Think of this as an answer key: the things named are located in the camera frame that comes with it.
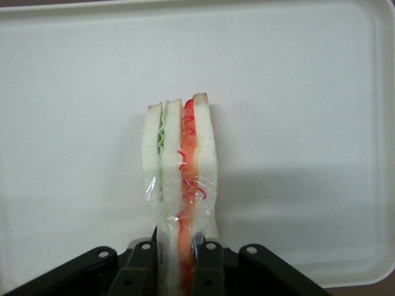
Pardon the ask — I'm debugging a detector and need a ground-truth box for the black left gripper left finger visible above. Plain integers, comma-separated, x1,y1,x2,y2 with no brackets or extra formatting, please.
107,240,160,296

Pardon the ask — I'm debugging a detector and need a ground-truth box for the triangle sandwich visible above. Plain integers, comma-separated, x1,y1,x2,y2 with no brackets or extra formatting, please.
140,92,220,296

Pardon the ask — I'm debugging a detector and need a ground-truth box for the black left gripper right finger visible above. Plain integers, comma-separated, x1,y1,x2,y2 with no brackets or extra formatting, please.
190,240,227,296

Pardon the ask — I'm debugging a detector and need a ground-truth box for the cream plastic tray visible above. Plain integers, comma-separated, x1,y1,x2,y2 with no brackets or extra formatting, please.
0,0,395,289

